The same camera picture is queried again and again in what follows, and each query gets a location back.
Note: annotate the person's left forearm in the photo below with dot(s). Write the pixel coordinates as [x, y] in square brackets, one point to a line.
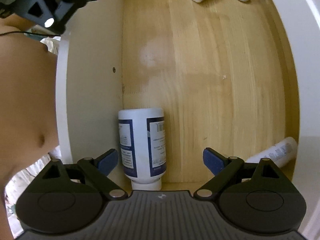
[23, 99]

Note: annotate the white spray bottle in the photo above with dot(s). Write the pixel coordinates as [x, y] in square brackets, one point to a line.
[281, 153]

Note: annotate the white plastic bag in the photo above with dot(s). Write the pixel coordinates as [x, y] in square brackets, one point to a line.
[37, 139]

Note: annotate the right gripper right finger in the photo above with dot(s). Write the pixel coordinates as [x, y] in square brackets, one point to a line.
[226, 171]

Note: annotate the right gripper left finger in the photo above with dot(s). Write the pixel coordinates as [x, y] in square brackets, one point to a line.
[96, 171]

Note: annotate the large white blue-label bottle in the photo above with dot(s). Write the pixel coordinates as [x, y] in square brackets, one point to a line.
[142, 145]

